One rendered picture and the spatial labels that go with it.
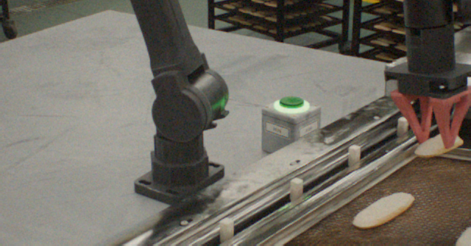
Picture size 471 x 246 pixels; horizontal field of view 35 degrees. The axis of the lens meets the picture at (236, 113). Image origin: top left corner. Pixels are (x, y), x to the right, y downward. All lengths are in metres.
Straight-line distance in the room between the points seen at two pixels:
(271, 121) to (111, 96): 0.40
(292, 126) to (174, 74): 0.24
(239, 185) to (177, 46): 0.20
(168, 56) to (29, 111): 0.47
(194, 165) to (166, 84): 0.13
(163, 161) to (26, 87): 0.54
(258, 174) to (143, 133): 0.31
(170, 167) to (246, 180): 0.11
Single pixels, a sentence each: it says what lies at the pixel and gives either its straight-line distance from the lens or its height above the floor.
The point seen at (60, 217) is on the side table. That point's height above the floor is 0.82.
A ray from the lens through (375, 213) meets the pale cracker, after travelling 0.87.
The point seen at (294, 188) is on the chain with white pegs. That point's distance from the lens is 1.02.
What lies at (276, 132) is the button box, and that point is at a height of 0.86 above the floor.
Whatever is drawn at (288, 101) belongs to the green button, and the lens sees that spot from 1.18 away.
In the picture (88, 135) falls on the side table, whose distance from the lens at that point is 1.29.
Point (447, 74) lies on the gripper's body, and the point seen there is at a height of 1.05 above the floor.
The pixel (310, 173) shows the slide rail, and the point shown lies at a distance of 1.08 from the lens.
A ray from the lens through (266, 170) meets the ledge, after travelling 1.06.
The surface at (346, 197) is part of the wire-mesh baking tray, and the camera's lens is 0.94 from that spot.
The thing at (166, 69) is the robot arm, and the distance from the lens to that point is 1.01.
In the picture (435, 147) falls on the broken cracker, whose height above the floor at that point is 0.95.
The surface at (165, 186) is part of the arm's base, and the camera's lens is 1.08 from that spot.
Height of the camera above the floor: 1.34
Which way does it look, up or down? 23 degrees down
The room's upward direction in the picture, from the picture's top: straight up
